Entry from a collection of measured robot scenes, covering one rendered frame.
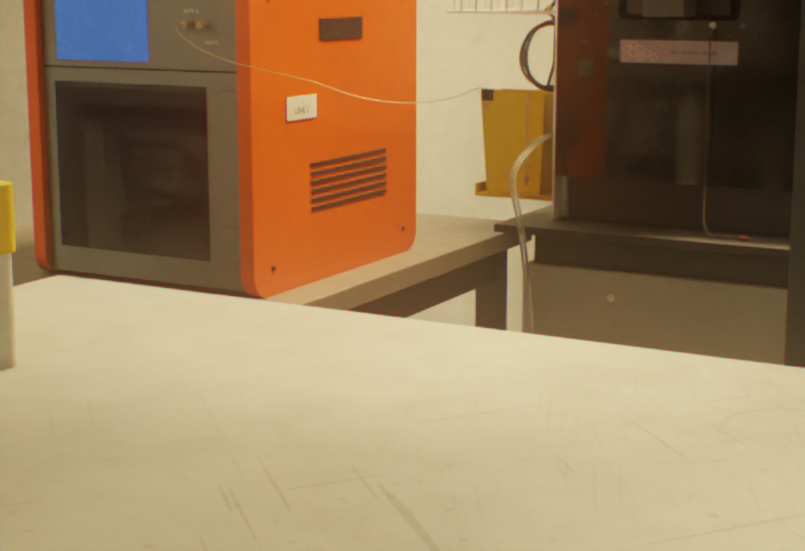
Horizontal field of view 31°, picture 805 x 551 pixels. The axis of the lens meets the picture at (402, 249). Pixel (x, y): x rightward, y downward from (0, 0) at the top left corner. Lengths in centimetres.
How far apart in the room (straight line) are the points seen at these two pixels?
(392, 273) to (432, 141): 166
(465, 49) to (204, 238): 180
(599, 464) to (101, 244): 140
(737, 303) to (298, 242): 64
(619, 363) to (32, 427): 31
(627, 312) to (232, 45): 73
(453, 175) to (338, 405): 292
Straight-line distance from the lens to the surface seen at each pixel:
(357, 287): 191
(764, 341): 211
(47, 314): 92
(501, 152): 231
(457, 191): 361
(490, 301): 239
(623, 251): 217
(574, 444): 65
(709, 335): 213
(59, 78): 198
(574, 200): 228
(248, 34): 178
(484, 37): 355
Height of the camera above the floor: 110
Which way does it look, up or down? 10 degrees down
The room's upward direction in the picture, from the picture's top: straight up
